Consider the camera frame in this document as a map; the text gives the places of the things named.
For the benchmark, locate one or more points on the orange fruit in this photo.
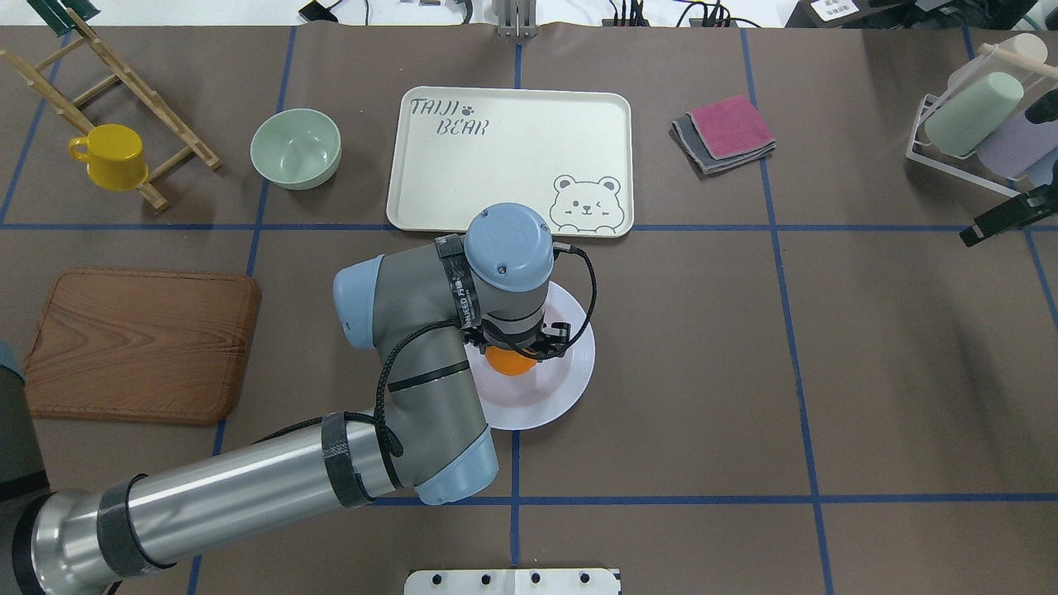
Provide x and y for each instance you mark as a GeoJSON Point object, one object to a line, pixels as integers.
{"type": "Point", "coordinates": [507, 362]}

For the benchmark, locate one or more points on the dark green mug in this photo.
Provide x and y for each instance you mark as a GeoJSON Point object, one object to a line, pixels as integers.
{"type": "Point", "coordinates": [55, 14]}

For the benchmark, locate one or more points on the yellow mug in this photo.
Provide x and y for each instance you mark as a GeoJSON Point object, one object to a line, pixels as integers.
{"type": "Point", "coordinates": [113, 155]}

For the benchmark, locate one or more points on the purple cup on rack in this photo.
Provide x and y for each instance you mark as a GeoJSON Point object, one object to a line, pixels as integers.
{"type": "Point", "coordinates": [1024, 139]}

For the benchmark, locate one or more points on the green bowl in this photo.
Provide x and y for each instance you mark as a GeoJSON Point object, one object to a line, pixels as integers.
{"type": "Point", "coordinates": [297, 149]}

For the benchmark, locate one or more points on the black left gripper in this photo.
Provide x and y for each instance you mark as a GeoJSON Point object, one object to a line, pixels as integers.
{"type": "Point", "coordinates": [526, 350]}

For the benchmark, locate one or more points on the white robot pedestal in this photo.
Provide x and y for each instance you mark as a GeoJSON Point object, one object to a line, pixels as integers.
{"type": "Point", "coordinates": [515, 581]}

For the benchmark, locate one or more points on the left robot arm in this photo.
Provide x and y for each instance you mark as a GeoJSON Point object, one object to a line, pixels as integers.
{"type": "Point", "coordinates": [418, 309]}

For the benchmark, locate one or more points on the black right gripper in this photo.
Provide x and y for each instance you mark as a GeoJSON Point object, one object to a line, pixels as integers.
{"type": "Point", "coordinates": [1010, 215]}

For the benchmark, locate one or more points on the cream bear tray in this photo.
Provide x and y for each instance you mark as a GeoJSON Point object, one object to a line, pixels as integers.
{"type": "Point", "coordinates": [565, 154]}

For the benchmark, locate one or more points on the green cup on rack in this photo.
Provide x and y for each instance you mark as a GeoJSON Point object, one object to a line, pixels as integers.
{"type": "Point", "coordinates": [973, 113]}

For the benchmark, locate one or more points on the aluminium frame post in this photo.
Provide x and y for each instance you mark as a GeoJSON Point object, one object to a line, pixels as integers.
{"type": "Point", "coordinates": [516, 18]}

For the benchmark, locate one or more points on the brown wooden tray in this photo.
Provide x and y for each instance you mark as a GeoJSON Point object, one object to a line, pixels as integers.
{"type": "Point", "coordinates": [142, 345]}

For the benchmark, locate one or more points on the white plate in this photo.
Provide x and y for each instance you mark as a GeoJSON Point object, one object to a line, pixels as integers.
{"type": "Point", "coordinates": [538, 396]}

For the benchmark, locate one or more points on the small black device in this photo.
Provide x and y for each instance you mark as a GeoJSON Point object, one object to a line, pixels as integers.
{"type": "Point", "coordinates": [318, 11]}

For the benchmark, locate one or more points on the white cup rack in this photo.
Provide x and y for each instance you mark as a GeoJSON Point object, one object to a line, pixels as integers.
{"type": "Point", "coordinates": [1024, 57]}

